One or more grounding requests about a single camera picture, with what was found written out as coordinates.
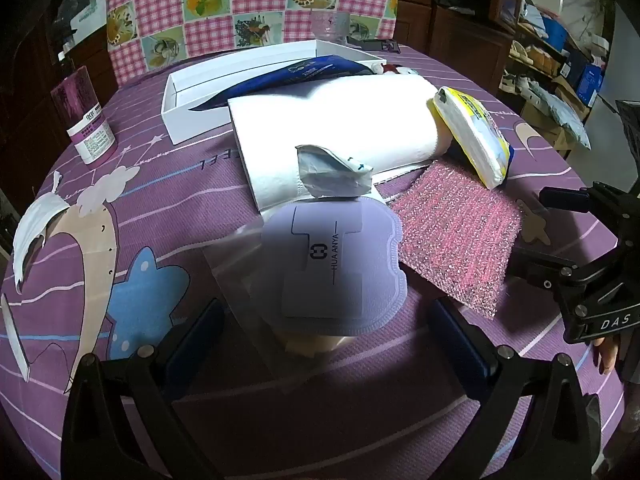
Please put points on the white paper strip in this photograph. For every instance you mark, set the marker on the white paper strip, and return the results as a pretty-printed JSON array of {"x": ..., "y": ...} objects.
[{"x": 15, "y": 340}]

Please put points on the blue cardboard box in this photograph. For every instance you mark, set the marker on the blue cardboard box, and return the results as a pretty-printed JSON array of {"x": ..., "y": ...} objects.
[{"x": 590, "y": 82}]

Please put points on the pink and white bottle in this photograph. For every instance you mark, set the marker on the pink and white bottle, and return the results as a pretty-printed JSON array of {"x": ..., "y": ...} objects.
[{"x": 90, "y": 135}]

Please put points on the cluttered storage shelf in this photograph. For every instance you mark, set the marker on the cluttered storage shelf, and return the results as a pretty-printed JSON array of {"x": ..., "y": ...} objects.
[{"x": 550, "y": 45}]

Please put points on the clear glass cup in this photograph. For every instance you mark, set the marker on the clear glass cup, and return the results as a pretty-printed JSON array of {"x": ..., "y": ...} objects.
[{"x": 330, "y": 25}]

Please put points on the black flat device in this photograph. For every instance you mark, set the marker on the black flat device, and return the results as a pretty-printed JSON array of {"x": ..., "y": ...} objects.
[{"x": 380, "y": 46}]

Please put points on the grey plastic bag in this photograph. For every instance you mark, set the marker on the grey plastic bag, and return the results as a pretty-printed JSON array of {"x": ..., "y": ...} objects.
[{"x": 560, "y": 110}]

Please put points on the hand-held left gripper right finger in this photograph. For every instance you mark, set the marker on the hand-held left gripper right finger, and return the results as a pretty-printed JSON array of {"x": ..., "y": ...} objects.
[{"x": 460, "y": 342}]

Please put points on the face mask packet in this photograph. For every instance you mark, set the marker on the face mask packet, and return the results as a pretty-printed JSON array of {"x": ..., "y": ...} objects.
[{"x": 330, "y": 175}]

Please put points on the white paper towel roll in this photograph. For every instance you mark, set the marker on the white paper towel roll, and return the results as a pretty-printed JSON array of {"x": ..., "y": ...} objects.
[{"x": 340, "y": 130}]

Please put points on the dark blue plastic packet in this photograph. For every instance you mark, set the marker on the dark blue plastic packet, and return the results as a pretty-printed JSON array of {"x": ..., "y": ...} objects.
[{"x": 310, "y": 72}]

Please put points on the person's right hand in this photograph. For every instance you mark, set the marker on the person's right hand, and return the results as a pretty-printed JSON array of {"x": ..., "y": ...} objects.
[{"x": 607, "y": 355}]

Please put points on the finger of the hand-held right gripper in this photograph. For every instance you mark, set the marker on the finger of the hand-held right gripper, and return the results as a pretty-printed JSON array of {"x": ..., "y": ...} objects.
[
  {"x": 565, "y": 199},
  {"x": 545, "y": 265}
]

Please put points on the purple printed tablecloth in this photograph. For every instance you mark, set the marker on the purple printed tablecloth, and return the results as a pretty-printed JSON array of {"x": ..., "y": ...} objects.
[{"x": 175, "y": 200}]

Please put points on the lilac cloth pad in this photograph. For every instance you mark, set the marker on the lilac cloth pad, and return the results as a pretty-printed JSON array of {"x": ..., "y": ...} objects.
[{"x": 320, "y": 230}]

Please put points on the white face mask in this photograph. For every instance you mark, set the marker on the white face mask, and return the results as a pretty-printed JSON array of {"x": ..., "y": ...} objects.
[{"x": 30, "y": 230}]

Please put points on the white cardboard box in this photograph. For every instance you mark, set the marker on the white cardboard box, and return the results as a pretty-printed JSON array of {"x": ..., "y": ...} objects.
[{"x": 180, "y": 110}]

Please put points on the dark wooden cabinet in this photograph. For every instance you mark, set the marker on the dark wooden cabinet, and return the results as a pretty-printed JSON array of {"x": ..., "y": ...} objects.
[{"x": 465, "y": 40}]

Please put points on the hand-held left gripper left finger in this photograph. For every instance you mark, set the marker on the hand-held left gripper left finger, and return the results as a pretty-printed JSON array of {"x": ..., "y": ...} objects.
[{"x": 200, "y": 340}]

